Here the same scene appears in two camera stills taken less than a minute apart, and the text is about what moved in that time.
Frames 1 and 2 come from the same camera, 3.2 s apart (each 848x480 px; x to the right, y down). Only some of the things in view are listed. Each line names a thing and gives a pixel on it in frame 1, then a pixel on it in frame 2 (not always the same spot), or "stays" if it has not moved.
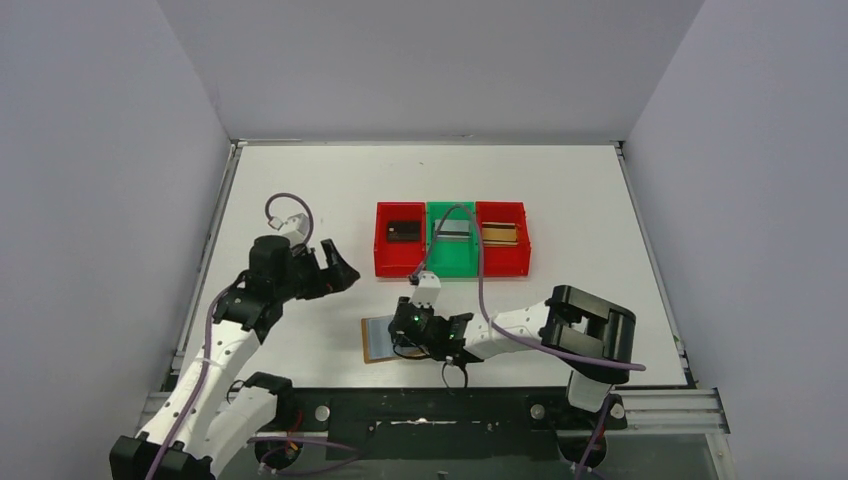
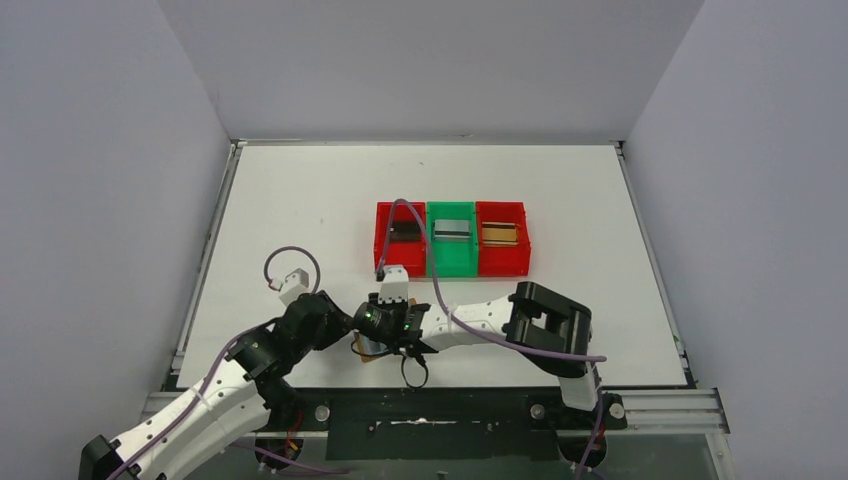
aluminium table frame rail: (691, 411) stays
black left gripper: (318, 276) -> (337, 318)
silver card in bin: (452, 229) stays
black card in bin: (403, 230) stays
